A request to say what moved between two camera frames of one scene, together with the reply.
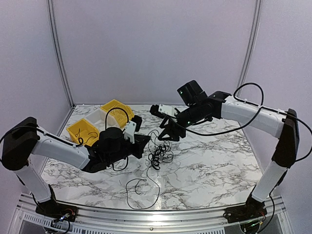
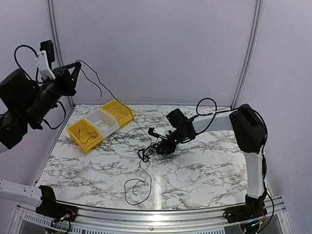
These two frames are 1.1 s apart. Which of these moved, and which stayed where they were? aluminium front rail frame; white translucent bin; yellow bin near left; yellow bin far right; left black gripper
Moved: left black gripper
Stayed: white translucent bin; yellow bin near left; aluminium front rail frame; yellow bin far right
